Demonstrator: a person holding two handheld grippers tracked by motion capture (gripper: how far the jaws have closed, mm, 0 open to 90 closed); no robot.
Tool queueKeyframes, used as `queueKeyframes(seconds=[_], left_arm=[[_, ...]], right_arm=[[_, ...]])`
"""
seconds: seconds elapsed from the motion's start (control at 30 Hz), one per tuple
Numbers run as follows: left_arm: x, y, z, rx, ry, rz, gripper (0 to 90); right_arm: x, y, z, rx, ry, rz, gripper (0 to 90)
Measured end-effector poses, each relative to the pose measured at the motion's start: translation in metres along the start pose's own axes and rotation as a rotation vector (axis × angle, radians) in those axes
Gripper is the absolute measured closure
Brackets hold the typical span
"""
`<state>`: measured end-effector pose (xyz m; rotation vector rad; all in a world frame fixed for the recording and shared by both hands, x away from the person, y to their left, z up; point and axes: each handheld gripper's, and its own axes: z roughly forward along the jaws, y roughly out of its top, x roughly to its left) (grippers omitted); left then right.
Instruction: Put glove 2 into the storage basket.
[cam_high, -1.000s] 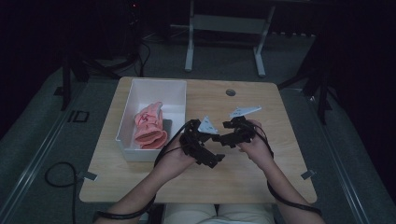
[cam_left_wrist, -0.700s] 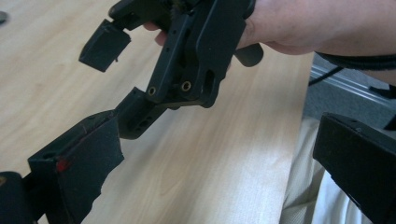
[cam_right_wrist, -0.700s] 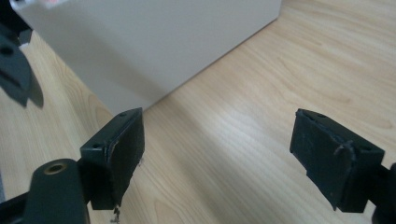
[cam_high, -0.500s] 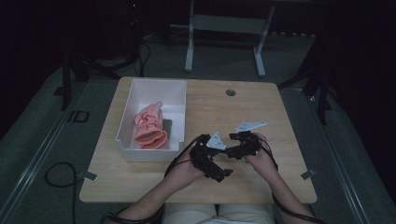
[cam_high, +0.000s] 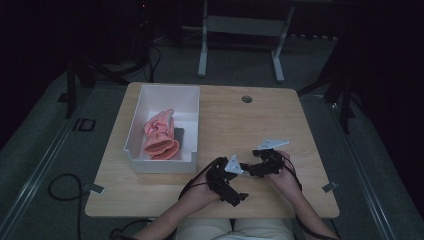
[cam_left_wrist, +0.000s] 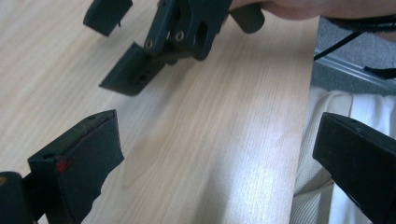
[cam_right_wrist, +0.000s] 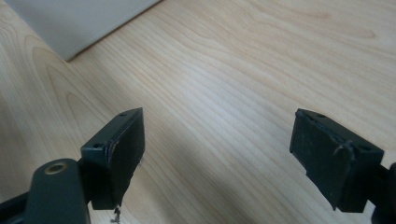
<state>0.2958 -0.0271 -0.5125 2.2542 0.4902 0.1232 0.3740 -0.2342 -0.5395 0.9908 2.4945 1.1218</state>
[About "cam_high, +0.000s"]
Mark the metal floor rail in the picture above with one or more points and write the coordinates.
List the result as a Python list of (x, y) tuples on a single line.
[(366, 190), (36, 173)]

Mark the white metal desk frame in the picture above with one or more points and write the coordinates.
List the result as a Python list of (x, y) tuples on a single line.
[(245, 26)]

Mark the person's left hand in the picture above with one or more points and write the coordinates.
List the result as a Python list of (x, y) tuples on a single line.
[(200, 195)]

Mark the pink glove red print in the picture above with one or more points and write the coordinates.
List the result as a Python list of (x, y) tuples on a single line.
[(159, 128)]

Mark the white plastic box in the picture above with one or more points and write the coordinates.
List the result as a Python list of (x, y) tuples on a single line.
[(165, 100)]

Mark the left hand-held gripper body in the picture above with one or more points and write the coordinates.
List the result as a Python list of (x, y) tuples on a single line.
[(223, 186)]

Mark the black floor stand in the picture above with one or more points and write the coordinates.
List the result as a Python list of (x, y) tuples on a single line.
[(71, 86), (345, 96)]

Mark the person's legs in beige trousers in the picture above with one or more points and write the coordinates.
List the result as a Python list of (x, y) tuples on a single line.
[(235, 230)]

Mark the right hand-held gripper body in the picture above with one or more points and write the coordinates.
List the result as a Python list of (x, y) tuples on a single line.
[(270, 163)]

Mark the grey knit glove labelled cuff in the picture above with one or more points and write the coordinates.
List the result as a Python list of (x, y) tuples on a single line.
[(180, 135)]

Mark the person's right hand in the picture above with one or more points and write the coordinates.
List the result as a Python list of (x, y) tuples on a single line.
[(286, 180)]

